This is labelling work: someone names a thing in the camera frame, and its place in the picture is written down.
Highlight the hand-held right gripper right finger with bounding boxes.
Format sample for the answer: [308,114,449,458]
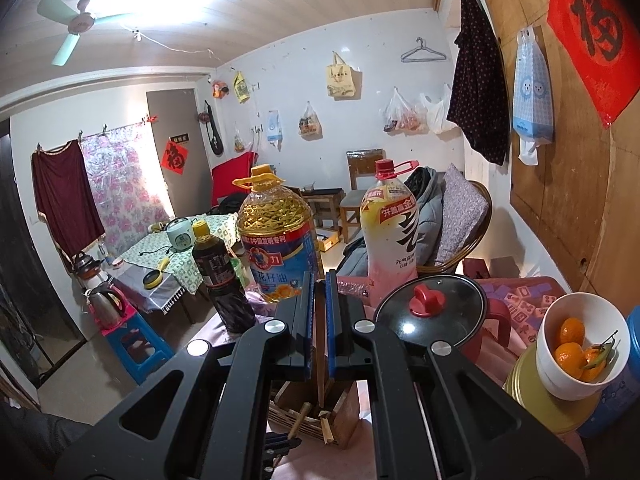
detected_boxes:
[325,270,586,480]

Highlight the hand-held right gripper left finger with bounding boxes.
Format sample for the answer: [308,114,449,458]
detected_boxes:
[55,270,316,480]

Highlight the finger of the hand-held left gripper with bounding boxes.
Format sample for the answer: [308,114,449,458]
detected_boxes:
[265,432,303,461]

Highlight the wooden chopstick holder box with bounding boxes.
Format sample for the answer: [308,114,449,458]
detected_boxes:
[267,377,361,448]

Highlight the dark soy sauce bottle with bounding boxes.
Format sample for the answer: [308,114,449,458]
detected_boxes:
[191,220,257,333]

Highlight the pink drink bottle red cap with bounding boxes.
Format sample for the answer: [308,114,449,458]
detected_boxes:
[360,159,420,306]

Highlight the glass pot lid red knob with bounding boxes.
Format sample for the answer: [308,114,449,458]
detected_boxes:
[374,275,488,348]

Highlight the low wooden stool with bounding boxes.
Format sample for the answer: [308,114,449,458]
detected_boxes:
[300,187,347,233]

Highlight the grey jacket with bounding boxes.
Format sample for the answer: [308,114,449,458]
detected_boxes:
[336,166,446,278]

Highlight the pale green rice cooker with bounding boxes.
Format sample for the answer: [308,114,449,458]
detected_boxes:
[165,217,195,251]

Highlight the dark red box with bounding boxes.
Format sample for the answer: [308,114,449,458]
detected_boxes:
[462,257,521,281]

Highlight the small yellow pan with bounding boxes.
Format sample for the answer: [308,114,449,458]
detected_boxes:
[144,258,171,288]

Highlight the red cloth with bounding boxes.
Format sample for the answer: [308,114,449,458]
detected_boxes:
[211,151,258,206]

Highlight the wooden chair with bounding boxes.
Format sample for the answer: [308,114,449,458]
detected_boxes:
[346,149,386,241]

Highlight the pink tablecloth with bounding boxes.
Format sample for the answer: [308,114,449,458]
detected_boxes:
[192,275,586,480]

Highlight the blue plastic stool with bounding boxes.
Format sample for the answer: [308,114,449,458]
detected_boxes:
[105,320,176,386]

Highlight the rattan chair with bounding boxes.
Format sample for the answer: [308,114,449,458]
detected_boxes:
[415,180,493,276]

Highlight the table with green floral cloth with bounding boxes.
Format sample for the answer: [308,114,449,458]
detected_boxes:
[112,212,241,311]

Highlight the clear plastic bag of food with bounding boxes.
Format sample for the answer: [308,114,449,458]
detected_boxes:
[298,101,322,140]

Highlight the black hanging bag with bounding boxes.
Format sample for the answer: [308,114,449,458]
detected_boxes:
[199,101,224,156]

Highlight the steel electric kettle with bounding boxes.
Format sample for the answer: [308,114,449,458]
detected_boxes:
[86,280,128,328]

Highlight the red door sticker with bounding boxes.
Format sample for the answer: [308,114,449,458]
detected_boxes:
[161,141,190,171]

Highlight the tin can gold lid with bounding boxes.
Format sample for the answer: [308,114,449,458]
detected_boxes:
[502,345,601,436]

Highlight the clear plastic bag red contents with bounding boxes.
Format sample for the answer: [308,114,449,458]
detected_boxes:
[383,87,426,133]

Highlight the floral curtain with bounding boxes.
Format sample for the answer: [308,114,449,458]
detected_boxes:
[80,122,173,251]

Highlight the metal teapot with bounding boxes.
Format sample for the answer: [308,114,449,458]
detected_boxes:
[72,252,103,278]

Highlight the white bowl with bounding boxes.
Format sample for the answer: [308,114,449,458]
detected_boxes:
[536,292,630,401]

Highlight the yellow tote bag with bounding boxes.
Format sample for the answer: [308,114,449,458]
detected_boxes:
[326,51,358,98]

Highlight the small orange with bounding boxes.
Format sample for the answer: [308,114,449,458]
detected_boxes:
[582,345,612,381]
[555,342,586,380]
[559,317,586,346]

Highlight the grey door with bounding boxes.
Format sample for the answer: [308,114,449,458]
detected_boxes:
[146,87,213,216]

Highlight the person's dark clothing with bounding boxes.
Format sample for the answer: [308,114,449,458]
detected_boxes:
[0,400,81,480]

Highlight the maroon garment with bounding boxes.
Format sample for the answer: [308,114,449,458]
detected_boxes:
[31,140,106,256]

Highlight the dark dotted garment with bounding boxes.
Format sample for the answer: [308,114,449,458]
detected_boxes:
[446,0,511,167]

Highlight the dark wardrobe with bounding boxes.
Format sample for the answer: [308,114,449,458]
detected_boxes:
[0,120,86,401]

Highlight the blue canister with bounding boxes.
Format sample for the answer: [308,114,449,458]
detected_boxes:
[577,305,640,438]

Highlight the blue and white plastic bag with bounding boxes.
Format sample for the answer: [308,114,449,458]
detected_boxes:
[512,27,555,166]

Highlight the pale green ceiling fan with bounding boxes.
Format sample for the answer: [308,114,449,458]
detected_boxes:
[37,0,136,67]

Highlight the cooking oil bottle yellow handle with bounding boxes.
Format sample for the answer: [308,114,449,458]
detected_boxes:
[232,164,323,306]

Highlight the wire clothes hanger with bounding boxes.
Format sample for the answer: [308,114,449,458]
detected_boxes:
[400,37,447,63]

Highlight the white ceiling cable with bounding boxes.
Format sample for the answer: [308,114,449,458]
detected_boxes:
[125,27,221,59]

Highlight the red paper wall decoration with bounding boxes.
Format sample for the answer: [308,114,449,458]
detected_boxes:
[546,0,640,131]

